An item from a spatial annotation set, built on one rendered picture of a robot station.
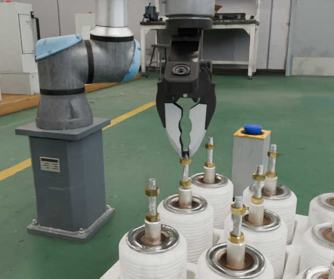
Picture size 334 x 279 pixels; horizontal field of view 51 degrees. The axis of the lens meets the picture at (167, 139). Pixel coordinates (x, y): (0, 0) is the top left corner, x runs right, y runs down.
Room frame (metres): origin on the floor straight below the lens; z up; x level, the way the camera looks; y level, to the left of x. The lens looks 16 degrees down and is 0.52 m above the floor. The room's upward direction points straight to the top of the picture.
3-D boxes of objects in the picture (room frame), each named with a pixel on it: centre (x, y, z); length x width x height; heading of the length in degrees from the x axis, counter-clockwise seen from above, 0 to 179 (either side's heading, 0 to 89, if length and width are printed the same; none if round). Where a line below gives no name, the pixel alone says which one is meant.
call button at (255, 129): (0.79, -0.20, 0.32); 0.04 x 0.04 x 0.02
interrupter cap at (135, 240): (0.44, 0.02, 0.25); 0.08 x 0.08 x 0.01
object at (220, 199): (0.65, -0.08, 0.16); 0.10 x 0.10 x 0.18
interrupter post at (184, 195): (0.55, -0.03, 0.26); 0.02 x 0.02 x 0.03
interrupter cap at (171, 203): (0.55, -0.03, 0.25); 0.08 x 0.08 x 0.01
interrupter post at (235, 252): (0.39, -0.09, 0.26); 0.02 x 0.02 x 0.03
